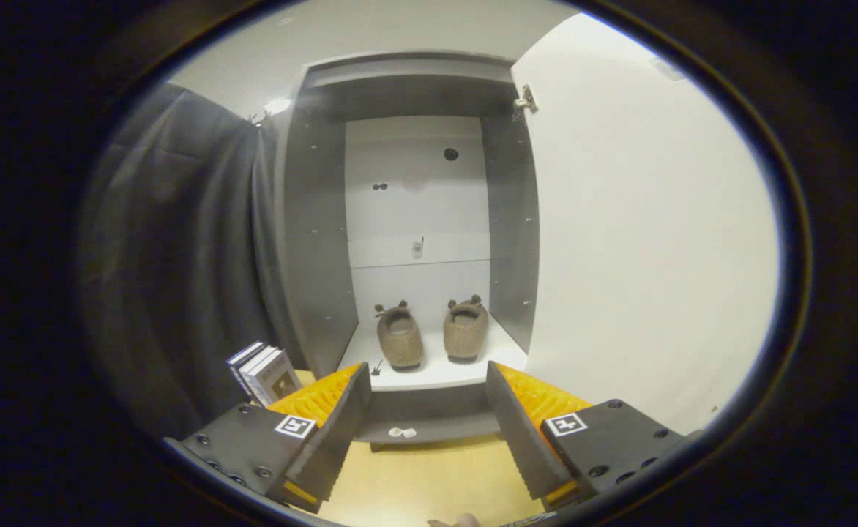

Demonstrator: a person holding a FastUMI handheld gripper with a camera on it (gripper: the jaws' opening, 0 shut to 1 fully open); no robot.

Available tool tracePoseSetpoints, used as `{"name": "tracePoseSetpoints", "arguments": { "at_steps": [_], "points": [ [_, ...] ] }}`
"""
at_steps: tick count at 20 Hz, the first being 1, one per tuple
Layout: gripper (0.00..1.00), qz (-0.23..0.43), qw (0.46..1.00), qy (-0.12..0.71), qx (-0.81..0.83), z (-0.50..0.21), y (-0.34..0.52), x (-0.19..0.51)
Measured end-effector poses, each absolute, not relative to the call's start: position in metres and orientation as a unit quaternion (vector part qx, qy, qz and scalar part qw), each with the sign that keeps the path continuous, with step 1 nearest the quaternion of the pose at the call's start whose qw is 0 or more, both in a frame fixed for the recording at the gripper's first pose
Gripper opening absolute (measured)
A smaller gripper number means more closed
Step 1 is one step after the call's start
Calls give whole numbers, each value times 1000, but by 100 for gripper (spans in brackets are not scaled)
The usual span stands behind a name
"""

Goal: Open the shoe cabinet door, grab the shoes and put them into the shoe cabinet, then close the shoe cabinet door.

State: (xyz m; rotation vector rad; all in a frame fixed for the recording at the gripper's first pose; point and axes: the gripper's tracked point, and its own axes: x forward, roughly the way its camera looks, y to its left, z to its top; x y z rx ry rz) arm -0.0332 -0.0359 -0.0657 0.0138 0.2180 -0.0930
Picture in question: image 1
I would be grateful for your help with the black backdrop cloth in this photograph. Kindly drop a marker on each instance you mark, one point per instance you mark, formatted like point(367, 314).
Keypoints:
point(180, 256)

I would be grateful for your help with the brown fuzzy shoe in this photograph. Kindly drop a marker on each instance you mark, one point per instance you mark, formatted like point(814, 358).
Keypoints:
point(465, 333)
point(400, 340)

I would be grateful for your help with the grey shoe cabinet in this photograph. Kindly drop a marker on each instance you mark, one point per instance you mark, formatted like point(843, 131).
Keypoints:
point(319, 256)

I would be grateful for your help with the grey portrait cover book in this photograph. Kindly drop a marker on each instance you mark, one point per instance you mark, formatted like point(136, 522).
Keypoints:
point(279, 382)

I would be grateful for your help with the silver door hinge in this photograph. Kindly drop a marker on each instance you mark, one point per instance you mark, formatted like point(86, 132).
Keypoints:
point(526, 101)

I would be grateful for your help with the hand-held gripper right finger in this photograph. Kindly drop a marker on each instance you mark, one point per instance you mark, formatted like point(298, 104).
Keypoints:
point(520, 439)

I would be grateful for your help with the dark blue book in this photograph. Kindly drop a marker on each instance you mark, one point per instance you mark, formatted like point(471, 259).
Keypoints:
point(239, 360)

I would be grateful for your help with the blue and white book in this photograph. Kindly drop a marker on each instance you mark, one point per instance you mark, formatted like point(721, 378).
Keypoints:
point(253, 364)

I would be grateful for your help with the white shoe cabinet door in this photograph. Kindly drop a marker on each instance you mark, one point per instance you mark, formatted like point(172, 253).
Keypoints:
point(641, 241)

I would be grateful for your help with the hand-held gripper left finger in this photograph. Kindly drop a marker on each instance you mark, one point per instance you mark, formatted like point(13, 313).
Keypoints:
point(337, 439)

